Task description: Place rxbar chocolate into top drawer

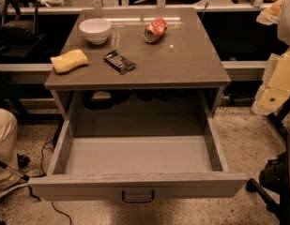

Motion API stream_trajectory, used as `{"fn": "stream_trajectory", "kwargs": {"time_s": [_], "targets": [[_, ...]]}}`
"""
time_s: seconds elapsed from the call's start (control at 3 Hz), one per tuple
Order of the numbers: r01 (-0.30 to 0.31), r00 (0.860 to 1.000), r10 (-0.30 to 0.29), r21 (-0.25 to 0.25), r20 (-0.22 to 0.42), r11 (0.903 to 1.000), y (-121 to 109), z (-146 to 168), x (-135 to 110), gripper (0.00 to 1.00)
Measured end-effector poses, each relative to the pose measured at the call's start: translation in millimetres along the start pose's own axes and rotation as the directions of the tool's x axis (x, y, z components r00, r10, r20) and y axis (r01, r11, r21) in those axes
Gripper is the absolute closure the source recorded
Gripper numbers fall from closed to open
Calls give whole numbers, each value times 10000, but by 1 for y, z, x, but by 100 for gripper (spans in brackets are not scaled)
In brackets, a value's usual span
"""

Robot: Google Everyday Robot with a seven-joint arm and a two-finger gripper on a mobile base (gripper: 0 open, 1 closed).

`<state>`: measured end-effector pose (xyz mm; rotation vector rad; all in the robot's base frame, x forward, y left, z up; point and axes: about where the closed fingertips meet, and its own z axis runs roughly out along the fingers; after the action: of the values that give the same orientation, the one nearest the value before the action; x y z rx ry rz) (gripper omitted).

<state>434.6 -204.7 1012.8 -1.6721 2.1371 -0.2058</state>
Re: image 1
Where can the black rxbar chocolate wrapper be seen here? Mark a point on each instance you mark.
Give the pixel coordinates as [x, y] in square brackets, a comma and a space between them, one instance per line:
[119, 62]

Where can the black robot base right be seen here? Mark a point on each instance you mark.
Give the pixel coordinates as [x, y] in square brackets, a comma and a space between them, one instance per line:
[274, 185]

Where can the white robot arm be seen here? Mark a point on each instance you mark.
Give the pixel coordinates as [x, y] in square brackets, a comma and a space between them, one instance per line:
[275, 89]

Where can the grey cabinet with top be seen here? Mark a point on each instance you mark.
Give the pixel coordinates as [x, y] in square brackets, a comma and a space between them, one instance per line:
[181, 62]

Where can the open grey top drawer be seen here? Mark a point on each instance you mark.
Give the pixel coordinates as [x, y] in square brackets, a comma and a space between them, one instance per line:
[170, 147]

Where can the crushed red soda can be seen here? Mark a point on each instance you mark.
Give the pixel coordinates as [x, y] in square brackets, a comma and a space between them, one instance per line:
[155, 30]

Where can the white ceramic bowl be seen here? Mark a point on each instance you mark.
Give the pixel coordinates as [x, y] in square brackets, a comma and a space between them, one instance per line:
[96, 30]

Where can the yellow sponge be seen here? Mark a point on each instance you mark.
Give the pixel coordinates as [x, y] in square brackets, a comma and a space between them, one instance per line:
[69, 61]

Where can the person leg beige trousers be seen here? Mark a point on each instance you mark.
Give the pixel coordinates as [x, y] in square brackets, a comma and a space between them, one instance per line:
[8, 153]

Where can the black chair at left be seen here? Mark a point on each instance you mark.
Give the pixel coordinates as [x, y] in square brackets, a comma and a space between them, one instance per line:
[19, 36]

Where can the black drawer handle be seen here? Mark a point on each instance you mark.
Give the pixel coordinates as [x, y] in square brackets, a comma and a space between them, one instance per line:
[138, 198]

